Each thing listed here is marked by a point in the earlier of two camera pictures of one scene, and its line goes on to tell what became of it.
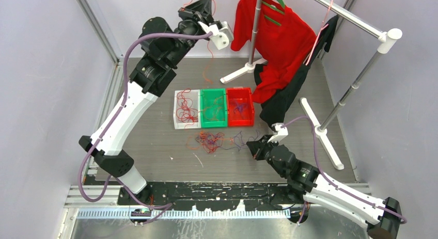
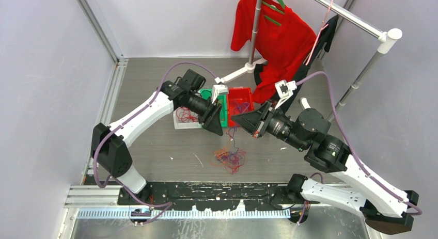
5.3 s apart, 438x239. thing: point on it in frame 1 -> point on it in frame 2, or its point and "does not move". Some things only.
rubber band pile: (212, 142) -> (231, 160)
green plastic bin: (213, 108) does not move
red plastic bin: (240, 110) does not move
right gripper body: (265, 154) -> (277, 124)
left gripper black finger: (203, 5) -> (213, 124)
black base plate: (208, 196) does not move
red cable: (185, 114) does not move
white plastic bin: (187, 109) does not move
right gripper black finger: (255, 147) -> (248, 120)
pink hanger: (323, 26) does not move
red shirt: (285, 43) does not move
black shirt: (271, 112) does not move
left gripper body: (192, 26) -> (201, 107)
